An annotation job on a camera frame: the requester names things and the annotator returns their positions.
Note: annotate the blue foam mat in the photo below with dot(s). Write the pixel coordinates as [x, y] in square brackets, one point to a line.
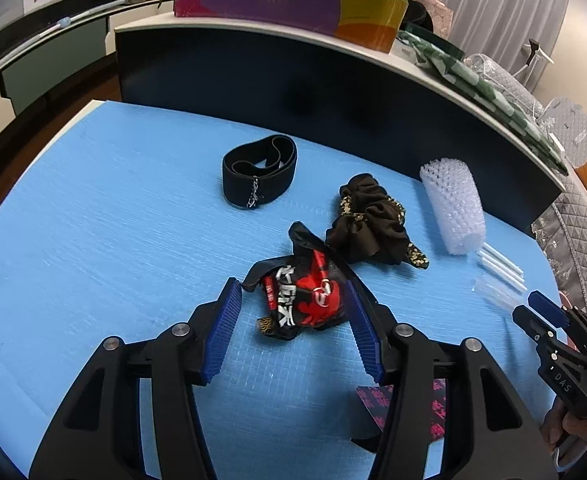
[98, 235]

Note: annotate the black hat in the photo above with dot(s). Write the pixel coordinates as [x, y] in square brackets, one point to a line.
[416, 17]

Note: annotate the black scrunchie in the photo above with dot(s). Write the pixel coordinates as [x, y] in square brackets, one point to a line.
[368, 230]

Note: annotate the person's right hand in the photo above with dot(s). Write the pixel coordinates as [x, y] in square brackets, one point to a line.
[553, 425]

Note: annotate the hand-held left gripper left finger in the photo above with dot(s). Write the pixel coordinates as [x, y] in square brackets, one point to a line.
[223, 330]

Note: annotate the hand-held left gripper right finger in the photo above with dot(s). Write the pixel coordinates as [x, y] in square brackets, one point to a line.
[366, 330]

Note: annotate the low wall cabinet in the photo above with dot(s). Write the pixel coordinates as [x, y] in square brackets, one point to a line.
[48, 55]

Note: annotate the black elastic band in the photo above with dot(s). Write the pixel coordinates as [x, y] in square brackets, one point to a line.
[236, 187]

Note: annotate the white plastic straw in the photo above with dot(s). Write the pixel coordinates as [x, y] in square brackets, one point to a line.
[503, 272]
[503, 260]

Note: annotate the grey quilted sofa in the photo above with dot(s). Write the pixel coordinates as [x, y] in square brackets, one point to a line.
[573, 125]

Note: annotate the colourful storage box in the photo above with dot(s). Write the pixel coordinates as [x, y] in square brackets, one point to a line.
[283, 0]

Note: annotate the white bristle roller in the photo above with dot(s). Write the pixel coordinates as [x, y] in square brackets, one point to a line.
[453, 205]

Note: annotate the pink woven basket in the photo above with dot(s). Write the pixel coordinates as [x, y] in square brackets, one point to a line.
[441, 15]

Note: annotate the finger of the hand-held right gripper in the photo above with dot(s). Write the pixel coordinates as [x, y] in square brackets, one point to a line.
[543, 307]
[526, 319]

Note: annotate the green checked cloth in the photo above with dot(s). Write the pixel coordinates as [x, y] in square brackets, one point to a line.
[483, 95]

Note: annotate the black and red snack packet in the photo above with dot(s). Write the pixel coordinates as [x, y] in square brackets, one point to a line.
[303, 305]

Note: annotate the white stand lamp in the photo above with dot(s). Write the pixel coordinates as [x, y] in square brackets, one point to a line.
[536, 55]

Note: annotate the clear plastic tube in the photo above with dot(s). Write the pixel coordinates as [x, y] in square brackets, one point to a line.
[496, 291]

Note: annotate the dark green tray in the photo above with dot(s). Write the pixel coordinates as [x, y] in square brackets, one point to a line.
[438, 42]

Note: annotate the purple patterned folded packet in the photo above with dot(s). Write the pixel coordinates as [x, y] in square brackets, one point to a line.
[373, 400]

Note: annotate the white rod with blue grip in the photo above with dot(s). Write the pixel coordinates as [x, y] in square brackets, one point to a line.
[63, 22]

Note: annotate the dark table with white top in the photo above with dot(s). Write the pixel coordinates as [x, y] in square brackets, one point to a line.
[273, 75]

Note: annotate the grey curtain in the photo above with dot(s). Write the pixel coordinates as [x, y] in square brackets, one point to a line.
[498, 5]

